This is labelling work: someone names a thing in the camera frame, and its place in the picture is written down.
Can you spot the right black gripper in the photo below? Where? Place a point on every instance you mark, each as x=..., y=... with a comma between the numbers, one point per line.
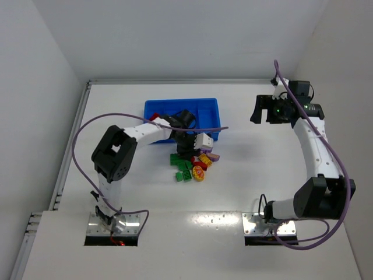
x=268, y=108

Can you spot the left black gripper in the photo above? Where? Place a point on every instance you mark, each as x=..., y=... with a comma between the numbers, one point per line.
x=185, y=149

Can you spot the red curved lego brick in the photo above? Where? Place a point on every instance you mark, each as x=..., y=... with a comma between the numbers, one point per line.
x=196, y=162

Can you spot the yellow butterfly lego brick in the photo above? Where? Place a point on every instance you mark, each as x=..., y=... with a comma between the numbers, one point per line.
x=198, y=173

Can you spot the small red lego brick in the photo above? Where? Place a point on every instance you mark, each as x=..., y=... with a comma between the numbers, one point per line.
x=154, y=116

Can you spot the plain purple rounded lego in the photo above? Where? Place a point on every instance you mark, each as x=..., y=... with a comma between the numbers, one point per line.
x=207, y=150

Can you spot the yellow lego plate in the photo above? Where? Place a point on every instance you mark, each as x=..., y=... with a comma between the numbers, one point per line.
x=204, y=159

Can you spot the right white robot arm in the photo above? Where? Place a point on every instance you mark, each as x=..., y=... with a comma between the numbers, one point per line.
x=323, y=196

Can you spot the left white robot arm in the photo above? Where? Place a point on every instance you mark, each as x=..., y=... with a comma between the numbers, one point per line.
x=114, y=154

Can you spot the large green lego plate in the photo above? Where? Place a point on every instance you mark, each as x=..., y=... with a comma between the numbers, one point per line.
x=175, y=159

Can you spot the small green lego brick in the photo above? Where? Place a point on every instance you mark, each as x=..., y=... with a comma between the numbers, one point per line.
x=184, y=165

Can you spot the blue divided plastic tray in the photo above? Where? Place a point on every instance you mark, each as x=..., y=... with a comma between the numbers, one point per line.
x=201, y=113

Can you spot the green square lego brick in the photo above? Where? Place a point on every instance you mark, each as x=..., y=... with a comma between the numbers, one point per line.
x=186, y=175

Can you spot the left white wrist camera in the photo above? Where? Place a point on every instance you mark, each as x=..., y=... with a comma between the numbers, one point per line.
x=203, y=142

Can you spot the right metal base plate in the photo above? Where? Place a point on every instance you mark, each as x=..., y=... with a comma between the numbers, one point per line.
x=255, y=226

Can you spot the metal base plate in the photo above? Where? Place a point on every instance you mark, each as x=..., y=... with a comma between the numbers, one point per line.
x=255, y=226
x=122, y=225

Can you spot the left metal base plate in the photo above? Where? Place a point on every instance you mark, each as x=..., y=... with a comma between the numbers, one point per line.
x=122, y=225

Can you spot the aluminium frame rail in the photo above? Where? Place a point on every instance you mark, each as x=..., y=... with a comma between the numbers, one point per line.
x=35, y=217

